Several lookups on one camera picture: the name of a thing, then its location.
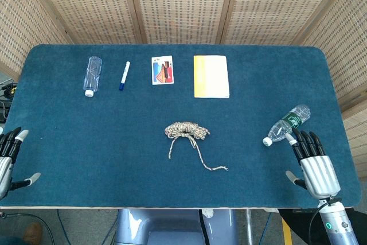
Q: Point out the silver blue robot torso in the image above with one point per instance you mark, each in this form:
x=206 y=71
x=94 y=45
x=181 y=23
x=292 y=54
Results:
x=172 y=227

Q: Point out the white blue marker pen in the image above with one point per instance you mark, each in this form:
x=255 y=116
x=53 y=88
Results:
x=124 y=75

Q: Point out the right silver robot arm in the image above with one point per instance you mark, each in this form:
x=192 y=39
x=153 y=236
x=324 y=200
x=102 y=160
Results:
x=338 y=227

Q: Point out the yellow white booklet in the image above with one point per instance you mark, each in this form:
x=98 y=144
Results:
x=211 y=76

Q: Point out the green label plastic bottle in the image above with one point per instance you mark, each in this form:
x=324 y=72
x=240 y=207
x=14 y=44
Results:
x=287 y=126

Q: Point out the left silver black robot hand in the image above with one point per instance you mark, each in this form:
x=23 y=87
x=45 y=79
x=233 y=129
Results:
x=6 y=167

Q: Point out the woven folding screen panel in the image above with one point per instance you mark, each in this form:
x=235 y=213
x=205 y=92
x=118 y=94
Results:
x=25 y=18
x=347 y=55
x=182 y=4
x=89 y=4
x=284 y=7

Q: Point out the blue felt table mat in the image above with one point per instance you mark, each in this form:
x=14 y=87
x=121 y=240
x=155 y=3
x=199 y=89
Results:
x=114 y=141

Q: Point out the metal table leg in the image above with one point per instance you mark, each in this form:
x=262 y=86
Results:
x=249 y=226

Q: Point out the clear unlabelled plastic bottle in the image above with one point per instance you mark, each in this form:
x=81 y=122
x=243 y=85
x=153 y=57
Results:
x=92 y=73

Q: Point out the colourful printed card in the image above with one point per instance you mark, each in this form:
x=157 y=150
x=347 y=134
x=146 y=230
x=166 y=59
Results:
x=162 y=70

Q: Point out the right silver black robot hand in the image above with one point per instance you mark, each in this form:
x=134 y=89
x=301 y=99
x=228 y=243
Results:
x=319 y=173

